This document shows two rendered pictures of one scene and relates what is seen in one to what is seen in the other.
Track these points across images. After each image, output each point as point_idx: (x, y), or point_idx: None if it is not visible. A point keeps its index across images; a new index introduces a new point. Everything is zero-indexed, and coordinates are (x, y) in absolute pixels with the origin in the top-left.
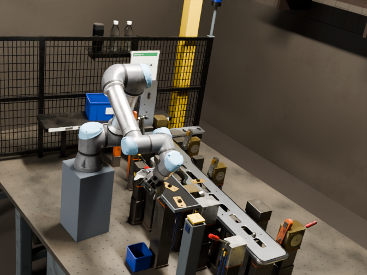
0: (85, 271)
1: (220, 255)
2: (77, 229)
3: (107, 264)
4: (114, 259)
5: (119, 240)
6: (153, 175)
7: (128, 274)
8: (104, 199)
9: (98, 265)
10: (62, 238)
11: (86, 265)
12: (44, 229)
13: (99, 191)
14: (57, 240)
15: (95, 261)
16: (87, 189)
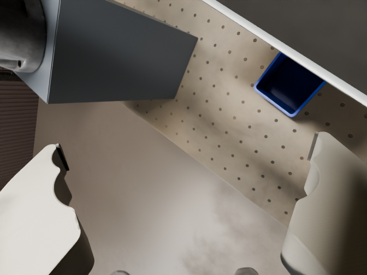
0: (219, 152)
1: None
2: (158, 99)
3: (241, 120)
4: (244, 100)
5: (226, 46)
6: None
7: (289, 124)
8: (137, 38)
9: (229, 130)
10: (155, 102)
11: (213, 139)
12: (131, 100)
13: (109, 49)
14: (153, 110)
15: (219, 123)
16: (88, 84)
